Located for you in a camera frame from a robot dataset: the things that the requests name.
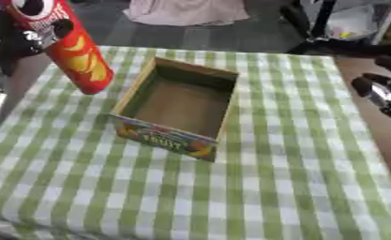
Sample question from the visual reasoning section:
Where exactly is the red cylindrical snack can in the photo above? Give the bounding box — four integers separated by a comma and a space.
0, 0, 116, 96

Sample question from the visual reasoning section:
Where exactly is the black tripod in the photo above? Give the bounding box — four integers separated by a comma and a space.
278, 0, 391, 58

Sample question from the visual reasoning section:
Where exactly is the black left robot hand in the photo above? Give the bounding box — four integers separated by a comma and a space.
0, 11, 77, 78

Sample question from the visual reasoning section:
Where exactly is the white plastic bag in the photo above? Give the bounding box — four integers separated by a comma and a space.
324, 4, 383, 41

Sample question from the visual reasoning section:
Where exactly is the tan cardboard box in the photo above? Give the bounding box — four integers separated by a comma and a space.
108, 55, 243, 163

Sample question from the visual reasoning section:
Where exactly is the pale pink fabric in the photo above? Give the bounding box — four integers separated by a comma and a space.
121, 0, 251, 27

